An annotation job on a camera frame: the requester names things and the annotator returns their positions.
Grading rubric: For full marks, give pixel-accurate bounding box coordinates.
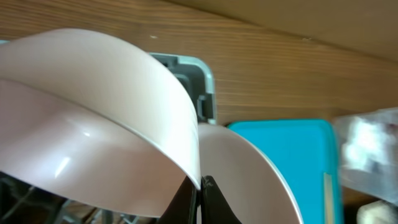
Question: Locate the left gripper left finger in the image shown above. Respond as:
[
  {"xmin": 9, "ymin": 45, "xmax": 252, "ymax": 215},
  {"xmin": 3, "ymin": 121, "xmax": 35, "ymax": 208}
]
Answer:
[{"xmin": 156, "ymin": 177, "xmax": 198, "ymax": 224}]

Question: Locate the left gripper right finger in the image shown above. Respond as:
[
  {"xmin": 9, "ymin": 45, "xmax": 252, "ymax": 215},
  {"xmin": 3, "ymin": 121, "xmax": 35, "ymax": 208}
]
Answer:
[{"xmin": 200, "ymin": 175, "xmax": 241, "ymax": 224}]

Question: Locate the large white plate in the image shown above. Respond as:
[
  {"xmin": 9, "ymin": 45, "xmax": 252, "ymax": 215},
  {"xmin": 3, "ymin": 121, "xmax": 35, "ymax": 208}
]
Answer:
[{"xmin": 198, "ymin": 124, "xmax": 303, "ymax": 224}]

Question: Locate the small pink-white bowl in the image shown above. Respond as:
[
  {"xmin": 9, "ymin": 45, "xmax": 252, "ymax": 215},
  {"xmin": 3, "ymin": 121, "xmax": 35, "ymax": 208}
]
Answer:
[{"xmin": 1, "ymin": 29, "xmax": 200, "ymax": 217}]

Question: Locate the white napkin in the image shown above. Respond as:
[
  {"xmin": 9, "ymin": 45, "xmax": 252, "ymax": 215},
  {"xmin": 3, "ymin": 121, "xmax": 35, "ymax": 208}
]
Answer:
[{"xmin": 343, "ymin": 117, "xmax": 395, "ymax": 172}]

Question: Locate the grey plastic dishwasher rack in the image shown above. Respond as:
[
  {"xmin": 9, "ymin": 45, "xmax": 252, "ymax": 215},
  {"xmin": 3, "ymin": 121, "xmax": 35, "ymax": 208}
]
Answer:
[{"xmin": 1, "ymin": 52, "xmax": 216, "ymax": 223}]

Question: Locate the clear plastic waste bin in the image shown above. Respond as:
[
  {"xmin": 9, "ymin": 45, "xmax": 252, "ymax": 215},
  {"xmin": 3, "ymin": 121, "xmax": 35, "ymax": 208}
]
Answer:
[{"xmin": 333, "ymin": 108, "xmax": 397, "ymax": 205}]

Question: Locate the teal plastic serving tray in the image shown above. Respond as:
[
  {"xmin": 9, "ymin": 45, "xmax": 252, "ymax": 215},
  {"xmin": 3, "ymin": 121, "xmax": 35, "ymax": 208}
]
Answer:
[{"xmin": 228, "ymin": 119, "xmax": 343, "ymax": 223}]

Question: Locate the right wooden chopstick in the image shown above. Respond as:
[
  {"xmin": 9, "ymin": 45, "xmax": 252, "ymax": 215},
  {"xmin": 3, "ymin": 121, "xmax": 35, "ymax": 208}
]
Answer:
[{"xmin": 323, "ymin": 172, "xmax": 335, "ymax": 224}]

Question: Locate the pile of rice scraps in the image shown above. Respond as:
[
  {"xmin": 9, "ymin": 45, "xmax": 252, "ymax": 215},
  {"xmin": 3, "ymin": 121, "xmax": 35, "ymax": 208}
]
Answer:
[{"xmin": 356, "ymin": 200, "xmax": 397, "ymax": 224}]

